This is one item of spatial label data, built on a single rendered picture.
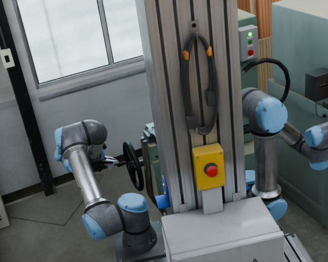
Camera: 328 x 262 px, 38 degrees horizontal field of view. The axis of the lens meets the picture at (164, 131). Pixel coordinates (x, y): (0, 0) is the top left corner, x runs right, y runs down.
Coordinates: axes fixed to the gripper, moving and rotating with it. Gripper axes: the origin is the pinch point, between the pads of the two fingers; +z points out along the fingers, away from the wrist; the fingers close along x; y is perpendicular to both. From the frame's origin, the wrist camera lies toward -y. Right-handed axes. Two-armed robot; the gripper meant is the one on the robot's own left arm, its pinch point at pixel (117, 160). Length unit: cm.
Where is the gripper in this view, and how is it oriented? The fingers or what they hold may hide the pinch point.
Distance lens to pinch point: 271.3
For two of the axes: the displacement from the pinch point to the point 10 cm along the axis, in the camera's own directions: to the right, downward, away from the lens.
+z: 8.6, 1.9, 4.7
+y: -3.5, 8.9, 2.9
